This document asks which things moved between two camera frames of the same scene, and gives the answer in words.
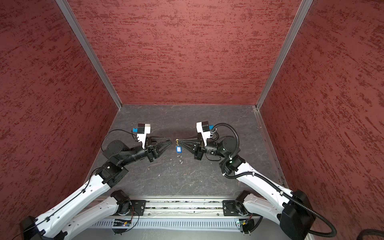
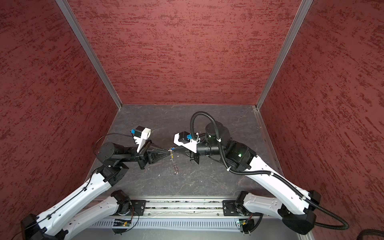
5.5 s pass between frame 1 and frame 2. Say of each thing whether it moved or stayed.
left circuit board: stayed
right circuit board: stayed
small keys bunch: moved
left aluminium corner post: stayed
